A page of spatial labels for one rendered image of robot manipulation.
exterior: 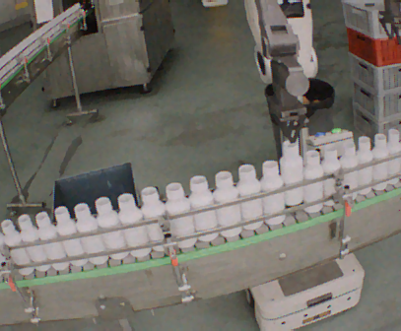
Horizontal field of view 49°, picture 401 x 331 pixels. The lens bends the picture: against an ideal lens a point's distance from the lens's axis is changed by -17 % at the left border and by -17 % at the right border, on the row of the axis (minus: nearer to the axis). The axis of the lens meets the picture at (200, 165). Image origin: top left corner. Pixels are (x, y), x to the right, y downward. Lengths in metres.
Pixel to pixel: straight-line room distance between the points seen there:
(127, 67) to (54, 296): 3.78
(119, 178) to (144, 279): 0.63
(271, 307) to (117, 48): 3.36
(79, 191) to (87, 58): 3.24
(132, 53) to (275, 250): 3.73
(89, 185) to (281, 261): 0.80
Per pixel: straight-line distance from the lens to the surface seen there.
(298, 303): 2.14
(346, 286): 2.21
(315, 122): 2.91
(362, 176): 1.38
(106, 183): 1.86
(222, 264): 1.32
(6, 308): 1.44
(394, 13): 1.45
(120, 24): 4.80
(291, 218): 1.34
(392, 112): 3.68
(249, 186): 1.25
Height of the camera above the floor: 1.80
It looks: 30 degrees down
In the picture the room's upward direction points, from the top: 9 degrees counter-clockwise
